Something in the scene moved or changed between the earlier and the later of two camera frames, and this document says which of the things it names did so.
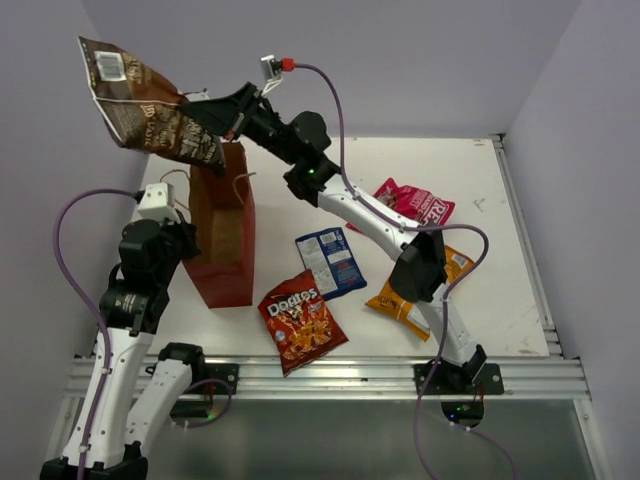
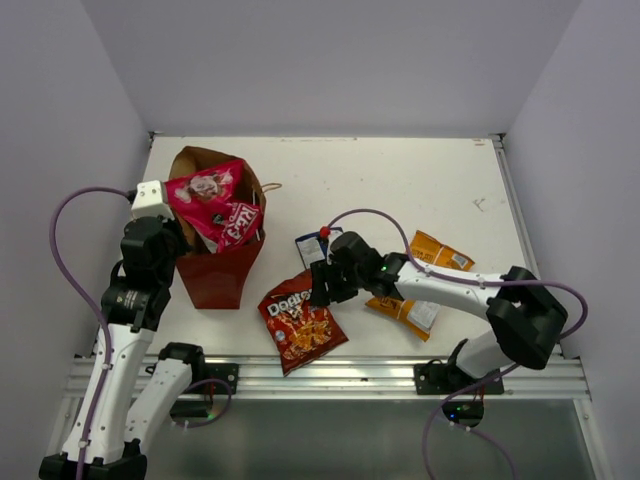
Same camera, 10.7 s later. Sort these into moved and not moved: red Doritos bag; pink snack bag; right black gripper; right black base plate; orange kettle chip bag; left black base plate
Moved: right black gripper; pink snack bag
Not moved: red Doritos bag; left black base plate; orange kettle chip bag; right black base plate
